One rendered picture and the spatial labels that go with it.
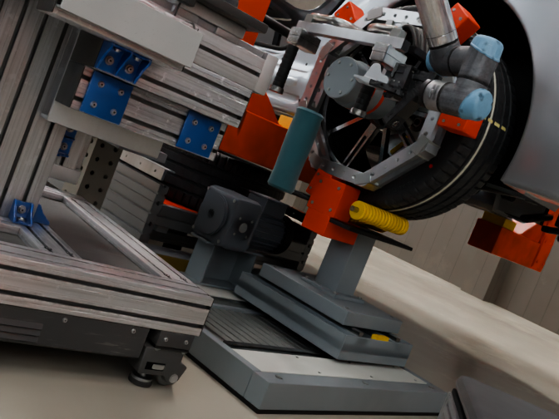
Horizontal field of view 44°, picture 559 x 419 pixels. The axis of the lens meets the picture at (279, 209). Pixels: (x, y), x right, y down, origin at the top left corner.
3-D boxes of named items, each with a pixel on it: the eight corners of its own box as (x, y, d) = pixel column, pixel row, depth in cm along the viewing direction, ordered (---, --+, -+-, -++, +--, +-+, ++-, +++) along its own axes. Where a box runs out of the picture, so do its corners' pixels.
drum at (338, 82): (389, 127, 210) (407, 83, 209) (347, 104, 195) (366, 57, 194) (356, 117, 220) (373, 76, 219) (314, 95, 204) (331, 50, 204)
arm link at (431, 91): (447, 117, 169) (430, 106, 163) (432, 113, 172) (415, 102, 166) (459, 88, 168) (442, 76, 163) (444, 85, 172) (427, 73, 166)
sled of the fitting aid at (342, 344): (403, 369, 224) (414, 342, 223) (335, 362, 198) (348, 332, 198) (300, 307, 259) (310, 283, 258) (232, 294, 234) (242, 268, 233)
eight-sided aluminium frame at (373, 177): (415, 209, 197) (490, 28, 193) (403, 203, 192) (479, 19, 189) (290, 160, 235) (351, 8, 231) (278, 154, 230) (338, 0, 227)
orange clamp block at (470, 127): (449, 132, 196) (476, 140, 190) (435, 124, 191) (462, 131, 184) (458, 109, 196) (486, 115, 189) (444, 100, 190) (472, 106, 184)
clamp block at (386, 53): (401, 74, 186) (408, 56, 186) (382, 61, 180) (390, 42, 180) (387, 71, 190) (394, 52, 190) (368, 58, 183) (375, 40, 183)
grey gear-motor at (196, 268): (287, 307, 249) (324, 217, 247) (200, 292, 220) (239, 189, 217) (255, 288, 262) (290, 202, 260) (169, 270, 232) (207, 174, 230)
